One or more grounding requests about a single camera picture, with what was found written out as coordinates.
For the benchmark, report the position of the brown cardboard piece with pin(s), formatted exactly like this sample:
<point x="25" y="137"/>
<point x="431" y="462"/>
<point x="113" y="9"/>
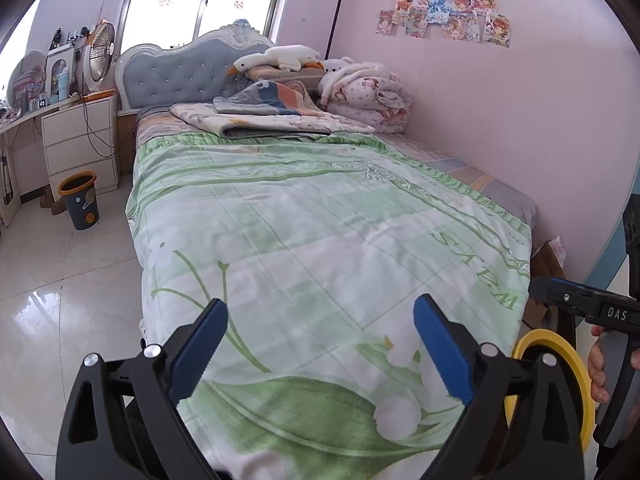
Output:
<point x="51" y="197"/>

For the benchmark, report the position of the round desk fan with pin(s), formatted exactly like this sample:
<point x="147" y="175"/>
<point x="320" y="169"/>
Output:
<point x="97" y="57"/>

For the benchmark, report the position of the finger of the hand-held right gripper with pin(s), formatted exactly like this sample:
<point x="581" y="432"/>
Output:
<point x="575" y="286"/>
<point x="560" y="304"/>

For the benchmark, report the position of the group of cartoon wall posters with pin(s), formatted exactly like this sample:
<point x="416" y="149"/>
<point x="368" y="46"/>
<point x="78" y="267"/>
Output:
<point x="440" y="10"/>

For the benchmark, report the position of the teal bottle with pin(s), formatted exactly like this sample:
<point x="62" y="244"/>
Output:
<point x="63" y="87"/>

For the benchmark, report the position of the cream folded quilt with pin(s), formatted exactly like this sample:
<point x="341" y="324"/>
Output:
<point x="210" y="120"/>

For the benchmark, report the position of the striped bed sheet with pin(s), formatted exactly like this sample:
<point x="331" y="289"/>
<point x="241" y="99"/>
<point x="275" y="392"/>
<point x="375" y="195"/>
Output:
<point x="480" y="180"/>

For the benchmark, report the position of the person's right hand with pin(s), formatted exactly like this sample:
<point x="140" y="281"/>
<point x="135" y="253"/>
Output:
<point x="597" y="370"/>

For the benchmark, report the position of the yellow rim trash bin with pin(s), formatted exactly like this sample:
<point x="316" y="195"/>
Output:
<point x="535" y="336"/>

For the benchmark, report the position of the white plush toy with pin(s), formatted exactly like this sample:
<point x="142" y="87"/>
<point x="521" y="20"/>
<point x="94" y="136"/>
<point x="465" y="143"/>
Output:
<point x="335" y="66"/>

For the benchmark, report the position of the blue orange patterned blanket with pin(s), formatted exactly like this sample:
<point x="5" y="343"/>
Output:
<point x="270" y="97"/>

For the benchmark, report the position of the pink printed rolled quilt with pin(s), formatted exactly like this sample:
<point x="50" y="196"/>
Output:
<point x="365" y="95"/>

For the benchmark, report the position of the white arched cosmetic cabinet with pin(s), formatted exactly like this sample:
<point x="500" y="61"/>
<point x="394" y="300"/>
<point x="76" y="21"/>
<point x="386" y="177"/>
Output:
<point x="60" y="62"/>

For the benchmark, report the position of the white drawer nightstand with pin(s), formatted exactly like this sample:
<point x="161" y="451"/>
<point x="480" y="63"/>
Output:
<point x="75" y="145"/>

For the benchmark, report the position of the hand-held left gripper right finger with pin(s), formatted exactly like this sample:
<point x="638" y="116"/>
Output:
<point x="445" y="350"/>

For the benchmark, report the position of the pink orange pillow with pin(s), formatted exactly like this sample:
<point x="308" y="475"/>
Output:
<point x="280" y="76"/>

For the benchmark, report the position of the white desk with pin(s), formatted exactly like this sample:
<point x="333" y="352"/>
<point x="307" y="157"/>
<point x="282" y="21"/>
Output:
<point x="15" y="160"/>

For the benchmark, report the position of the side window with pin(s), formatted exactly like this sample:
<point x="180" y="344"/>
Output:
<point x="17" y="30"/>

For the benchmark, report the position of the round vanity mirror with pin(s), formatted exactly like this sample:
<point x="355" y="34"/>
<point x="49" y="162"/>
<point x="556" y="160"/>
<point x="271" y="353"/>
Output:
<point x="25" y="80"/>

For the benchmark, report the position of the large sliding window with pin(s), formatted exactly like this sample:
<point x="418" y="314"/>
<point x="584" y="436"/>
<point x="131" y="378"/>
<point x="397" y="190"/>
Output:
<point x="240" y="0"/>

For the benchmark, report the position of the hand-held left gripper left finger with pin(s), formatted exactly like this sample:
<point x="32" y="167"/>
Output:
<point x="195" y="355"/>

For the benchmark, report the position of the white goose plush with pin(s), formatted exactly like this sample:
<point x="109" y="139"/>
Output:
<point x="285" y="56"/>

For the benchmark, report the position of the tall cardboard box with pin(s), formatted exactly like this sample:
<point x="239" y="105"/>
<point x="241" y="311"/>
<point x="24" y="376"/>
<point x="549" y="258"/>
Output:
<point x="547" y="267"/>

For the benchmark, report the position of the bed with blue tufted headboard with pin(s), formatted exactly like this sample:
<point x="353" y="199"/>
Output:
<point x="170" y="72"/>

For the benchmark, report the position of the dark blue orange rim bin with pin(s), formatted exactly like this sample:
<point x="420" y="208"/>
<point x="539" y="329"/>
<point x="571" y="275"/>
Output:
<point x="80" y="205"/>

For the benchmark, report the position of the black bottle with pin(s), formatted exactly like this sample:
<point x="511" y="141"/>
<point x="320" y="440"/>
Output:
<point x="57" y="39"/>

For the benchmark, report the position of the black wall pipe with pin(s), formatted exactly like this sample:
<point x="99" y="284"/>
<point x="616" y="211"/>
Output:
<point x="336" y="10"/>

